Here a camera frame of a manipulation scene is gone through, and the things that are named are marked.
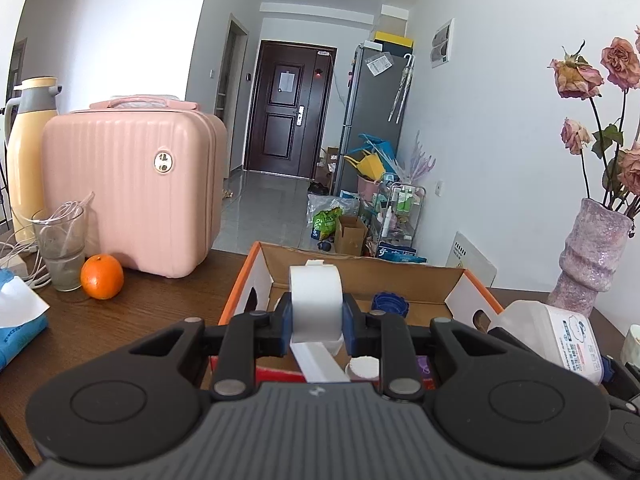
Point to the white medicine bottle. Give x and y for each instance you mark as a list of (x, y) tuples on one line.
[(560, 336)]

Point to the grey refrigerator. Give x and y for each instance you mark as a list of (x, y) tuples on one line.
[(375, 80)]

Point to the dark brown entrance door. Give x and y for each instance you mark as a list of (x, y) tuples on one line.
[(289, 102)]

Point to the orange red cardboard box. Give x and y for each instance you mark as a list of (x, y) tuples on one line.
[(431, 291)]

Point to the blue ribbed bottle cap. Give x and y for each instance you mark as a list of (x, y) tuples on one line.
[(389, 302)]

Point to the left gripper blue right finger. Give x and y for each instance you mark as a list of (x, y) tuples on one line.
[(351, 317)]

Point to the yellow thermos jug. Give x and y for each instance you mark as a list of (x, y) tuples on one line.
[(24, 121)]

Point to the white ribbed round cap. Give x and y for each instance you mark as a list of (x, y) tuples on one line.
[(363, 369)]

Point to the green plastic bag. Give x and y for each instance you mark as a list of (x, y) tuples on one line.
[(323, 223)]

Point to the orange fruit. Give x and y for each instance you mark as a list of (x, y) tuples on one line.
[(102, 277)]

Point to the purple textured vase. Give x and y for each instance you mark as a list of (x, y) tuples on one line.
[(590, 257)]

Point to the white tape roll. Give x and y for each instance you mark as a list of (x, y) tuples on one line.
[(317, 306)]

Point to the clear glass cup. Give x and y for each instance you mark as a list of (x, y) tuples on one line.
[(61, 238)]

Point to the dried pink rose bouquet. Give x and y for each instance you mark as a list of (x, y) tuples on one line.
[(575, 78)]

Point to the yellow box on refrigerator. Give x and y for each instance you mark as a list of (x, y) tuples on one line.
[(392, 42)]

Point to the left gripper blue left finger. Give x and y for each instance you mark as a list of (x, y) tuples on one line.
[(283, 323)]

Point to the purple ribbed cap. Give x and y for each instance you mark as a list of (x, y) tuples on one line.
[(424, 367)]

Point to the red white lint brush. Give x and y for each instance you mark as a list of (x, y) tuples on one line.
[(270, 374)]

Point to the small brown cardboard box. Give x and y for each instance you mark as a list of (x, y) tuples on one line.
[(350, 234)]

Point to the blue tissue pack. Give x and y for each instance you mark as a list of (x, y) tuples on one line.
[(23, 316)]

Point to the metal trolley rack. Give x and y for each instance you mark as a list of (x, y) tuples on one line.
[(398, 209)]

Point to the pink hard suitcase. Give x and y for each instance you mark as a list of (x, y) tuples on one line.
[(152, 169)]

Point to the white umbrella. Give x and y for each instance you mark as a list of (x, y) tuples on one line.
[(402, 91)]

